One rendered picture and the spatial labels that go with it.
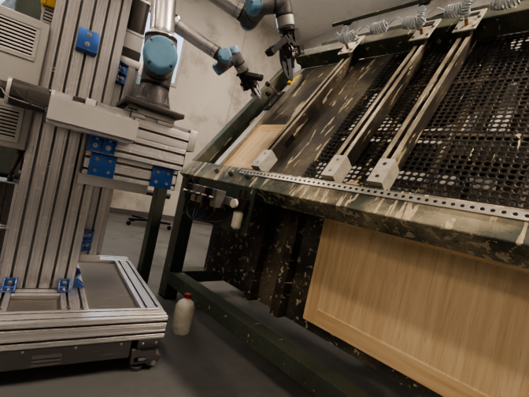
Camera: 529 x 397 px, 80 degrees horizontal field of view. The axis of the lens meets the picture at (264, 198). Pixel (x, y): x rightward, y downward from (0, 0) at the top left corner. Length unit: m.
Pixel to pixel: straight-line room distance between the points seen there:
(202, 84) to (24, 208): 4.64
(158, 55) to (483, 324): 1.42
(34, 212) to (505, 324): 1.71
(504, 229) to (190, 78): 5.26
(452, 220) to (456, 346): 0.47
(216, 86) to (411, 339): 5.23
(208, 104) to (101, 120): 4.71
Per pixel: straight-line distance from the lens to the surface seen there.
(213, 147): 2.19
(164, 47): 1.28
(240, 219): 1.53
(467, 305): 1.32
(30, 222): 1.54
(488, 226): 1.07
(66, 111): 1.20
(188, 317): 1.77
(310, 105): 1.91
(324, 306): 1.56
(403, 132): 1.43
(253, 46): 6.49
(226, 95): 6.02
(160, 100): 1.38
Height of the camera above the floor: 0.80
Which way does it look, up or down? 1 degrees down
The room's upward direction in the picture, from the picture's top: 12 degrees clockwise
